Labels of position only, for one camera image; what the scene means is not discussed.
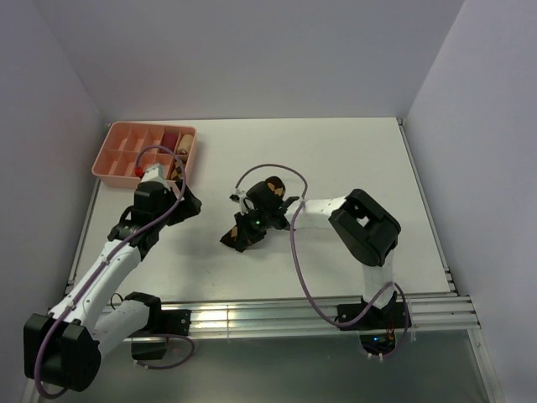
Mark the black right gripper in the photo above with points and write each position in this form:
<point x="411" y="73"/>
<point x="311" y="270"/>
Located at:
<point x="242" y="218"/>

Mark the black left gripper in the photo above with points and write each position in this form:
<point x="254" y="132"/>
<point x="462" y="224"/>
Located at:
<point x="185" y="208"/>

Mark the brown argyle sock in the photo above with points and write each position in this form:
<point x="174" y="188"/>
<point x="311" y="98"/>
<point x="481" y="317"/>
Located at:
<point x="243" y="235"/>
<point x="178" y="172"/>

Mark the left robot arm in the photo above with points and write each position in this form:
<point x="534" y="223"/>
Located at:
<point x="63" y="349"/>

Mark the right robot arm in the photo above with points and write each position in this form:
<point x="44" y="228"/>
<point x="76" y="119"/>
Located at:
<point x="367" y="230"/>

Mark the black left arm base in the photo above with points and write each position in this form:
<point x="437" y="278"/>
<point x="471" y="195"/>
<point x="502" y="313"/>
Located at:
<point x="152" y="342"/>

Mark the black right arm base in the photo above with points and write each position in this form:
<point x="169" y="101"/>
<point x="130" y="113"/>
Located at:
<point x="381" y="325"/>

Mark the tan rolled sock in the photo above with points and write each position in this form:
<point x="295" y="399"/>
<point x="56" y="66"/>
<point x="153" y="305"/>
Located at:
<point x="184" y="146"/>

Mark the dark red rolled sock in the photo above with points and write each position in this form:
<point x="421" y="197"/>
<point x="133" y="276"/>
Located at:
<point x="169" y="140"/>

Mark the pink compartment tray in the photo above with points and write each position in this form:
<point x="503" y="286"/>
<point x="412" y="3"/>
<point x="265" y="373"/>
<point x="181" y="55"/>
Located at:
<point x="131" y="147"/>

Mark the front aluminium rail frame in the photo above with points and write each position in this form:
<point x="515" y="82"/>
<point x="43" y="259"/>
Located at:
<point x="296" y="318"/>

